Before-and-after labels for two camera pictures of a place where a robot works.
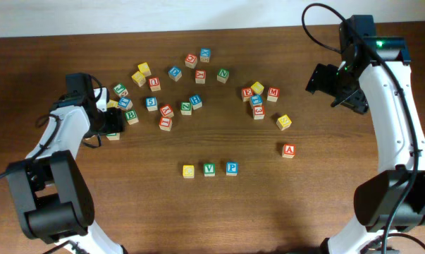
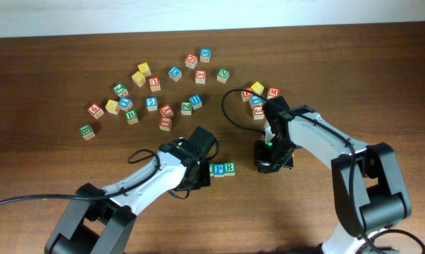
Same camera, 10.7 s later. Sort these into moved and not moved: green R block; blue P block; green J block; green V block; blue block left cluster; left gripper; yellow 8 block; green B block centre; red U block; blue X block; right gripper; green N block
Moved: green R block; blue P block; left gripper; right gripper
Not moved: green J block; green V block; blue X block; green N block; blue block left cluster; yellow 8 block; red U block; green B block centre
